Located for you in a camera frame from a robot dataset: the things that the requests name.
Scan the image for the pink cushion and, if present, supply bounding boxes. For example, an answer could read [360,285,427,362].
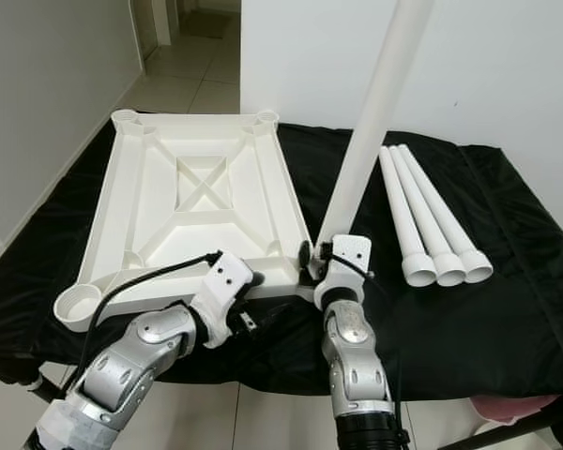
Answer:
[469,394,559,423]

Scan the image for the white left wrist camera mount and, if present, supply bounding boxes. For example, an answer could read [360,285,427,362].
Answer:
[190,250,256,348]

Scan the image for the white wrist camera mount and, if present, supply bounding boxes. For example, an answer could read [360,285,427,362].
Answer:
[190,250,256,348]
[314,234,373,306]

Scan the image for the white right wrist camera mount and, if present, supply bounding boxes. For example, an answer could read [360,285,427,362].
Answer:
[314,234,373,306]

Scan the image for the white door frame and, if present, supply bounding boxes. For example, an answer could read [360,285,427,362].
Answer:
[131,0,181,48]

